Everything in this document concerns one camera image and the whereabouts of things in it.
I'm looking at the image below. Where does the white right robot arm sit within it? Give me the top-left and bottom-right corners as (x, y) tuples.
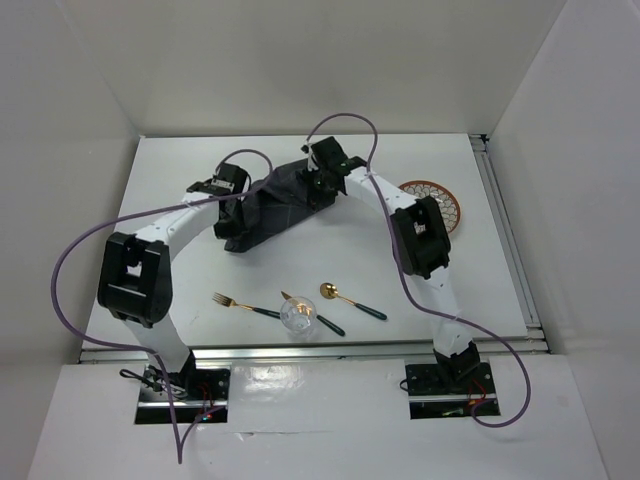
(302, 137), (480, 392)

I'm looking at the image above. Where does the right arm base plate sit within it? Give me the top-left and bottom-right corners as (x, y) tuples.
(399, 362), (500, 420)

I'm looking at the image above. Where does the dark checked cloth napkin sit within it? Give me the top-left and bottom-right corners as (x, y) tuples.
(224, 160), (336, 253)

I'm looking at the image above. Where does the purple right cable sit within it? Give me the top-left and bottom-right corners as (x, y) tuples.
(305, 113), (532, 427)

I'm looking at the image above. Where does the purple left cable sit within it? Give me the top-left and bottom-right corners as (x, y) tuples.
(51, 149), (274, 464)

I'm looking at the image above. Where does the gold knife green handle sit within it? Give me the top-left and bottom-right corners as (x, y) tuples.
(281, 291), (346, 337)

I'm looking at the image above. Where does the aluminium front rail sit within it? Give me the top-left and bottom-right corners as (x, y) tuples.
(79, 338), (549, 363)

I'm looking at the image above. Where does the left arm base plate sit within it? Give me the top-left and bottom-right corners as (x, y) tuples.
(119, 366), (231, 425)

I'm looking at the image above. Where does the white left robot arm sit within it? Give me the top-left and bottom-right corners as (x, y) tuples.
(97, 164), (250, 399)

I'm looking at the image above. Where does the gold spoon green handle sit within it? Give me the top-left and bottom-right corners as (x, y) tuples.
(319, 282), (388, 321)

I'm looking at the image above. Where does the gold fork green handle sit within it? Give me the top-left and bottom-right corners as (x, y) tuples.
(212, 292), (280, 319)

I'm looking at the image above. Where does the clear drinking glass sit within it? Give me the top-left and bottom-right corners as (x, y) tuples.
(279, 296), (318, 341)

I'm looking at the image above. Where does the purple cable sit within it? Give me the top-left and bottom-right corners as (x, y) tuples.
(305, 113), (532, 427)
(51, 149), (274, 464)

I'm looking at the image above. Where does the patterned round plate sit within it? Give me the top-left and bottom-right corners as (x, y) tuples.
(399, 180), (461, 234)

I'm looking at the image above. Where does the aluminium side rail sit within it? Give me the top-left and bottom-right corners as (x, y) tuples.
(468, 134), (546, 341)

